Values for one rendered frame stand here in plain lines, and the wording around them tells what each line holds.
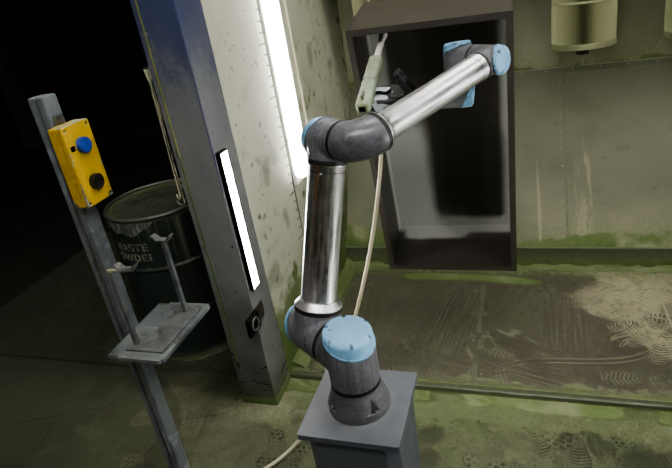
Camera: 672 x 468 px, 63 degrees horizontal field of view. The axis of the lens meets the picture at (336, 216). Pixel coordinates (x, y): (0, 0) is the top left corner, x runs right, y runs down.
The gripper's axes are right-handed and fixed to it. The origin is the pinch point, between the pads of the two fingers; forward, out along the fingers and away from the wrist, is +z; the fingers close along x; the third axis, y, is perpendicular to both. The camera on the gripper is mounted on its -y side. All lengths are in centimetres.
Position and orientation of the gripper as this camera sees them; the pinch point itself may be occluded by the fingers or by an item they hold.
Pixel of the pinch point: (367, 95)
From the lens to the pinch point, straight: 199.6
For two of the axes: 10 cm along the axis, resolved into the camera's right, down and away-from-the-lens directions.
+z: -9.6, 0.0, 2.8
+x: 1.8, -7.5, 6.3
